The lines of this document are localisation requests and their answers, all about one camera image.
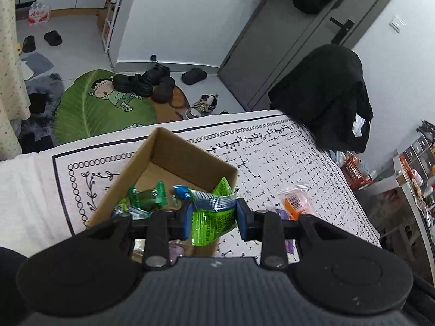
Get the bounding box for red plastic basket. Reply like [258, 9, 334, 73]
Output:
[341, 156, 372, 190]

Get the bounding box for green leaf cartoon rug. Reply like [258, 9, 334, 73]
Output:
[54, 70, 191, 145]

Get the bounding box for blue candy packet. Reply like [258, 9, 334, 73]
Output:
[172, 185, 192, 202]

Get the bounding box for black door handle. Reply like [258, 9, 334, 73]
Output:
[330, 17, 355, 45]

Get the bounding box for grey door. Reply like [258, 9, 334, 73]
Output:
[217, 0, 410, 112]

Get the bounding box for grey fluffy rug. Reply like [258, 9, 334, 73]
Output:
[17, 73, 65, 153]

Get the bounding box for small purple snack packet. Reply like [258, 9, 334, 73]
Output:
[169, 240, 186, 265]

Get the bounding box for grey white sneaker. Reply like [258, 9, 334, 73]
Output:
[184, 94, 220, 120]

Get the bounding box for black coat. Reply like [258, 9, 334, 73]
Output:
[268, 44, 374, 153]

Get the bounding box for white light switch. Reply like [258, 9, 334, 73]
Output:
[389, 15, 406, 34]

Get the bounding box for purple white long packet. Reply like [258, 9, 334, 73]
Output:
[275, 209, 300, 264]

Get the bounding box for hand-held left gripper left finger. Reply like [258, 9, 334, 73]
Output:
[82, 199, 194, 271]

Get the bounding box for grey drawer organizer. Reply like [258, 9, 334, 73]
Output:
[399, 132, 435, 170]

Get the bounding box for light green snack packet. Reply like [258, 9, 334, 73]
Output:
[188, 177, 238, 247]

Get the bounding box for dark green snack packet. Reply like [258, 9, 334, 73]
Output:
[127, 181, 167, 211]

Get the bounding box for brown cardboard box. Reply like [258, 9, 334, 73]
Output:
[82, 126, 239, 259]

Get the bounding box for pack of water bottles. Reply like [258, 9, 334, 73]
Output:
[28, 2, 51, 26]

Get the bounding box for dark spiky ornament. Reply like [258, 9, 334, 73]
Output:
[416, 120, 435, 136]

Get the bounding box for white shelving unit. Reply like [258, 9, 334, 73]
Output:
[353, 149, 435, 279]

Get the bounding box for grey floor mat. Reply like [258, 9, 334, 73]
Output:
[20, 52, 55, 79]

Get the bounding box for white cloth piece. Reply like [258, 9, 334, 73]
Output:
[352, 114, 367, 138]

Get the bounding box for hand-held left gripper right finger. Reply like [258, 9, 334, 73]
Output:
[236, 198, 381, 269]

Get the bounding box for cream dotted curtain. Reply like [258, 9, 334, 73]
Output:
[0, 0, 31, 162]

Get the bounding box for black white patterned tablecloth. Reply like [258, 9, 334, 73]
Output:
[0, 109, 381, 269]

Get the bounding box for black chunky shoe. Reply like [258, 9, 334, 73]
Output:
[142, 64, 171, 85]
[151, 76, 176, 104]
[112, 74, 153, 97]

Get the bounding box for orange snack packet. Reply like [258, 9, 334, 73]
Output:
[277, 184, 311, 220]

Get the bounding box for blue white packet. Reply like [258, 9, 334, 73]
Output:
[330, 149, 347, 167]

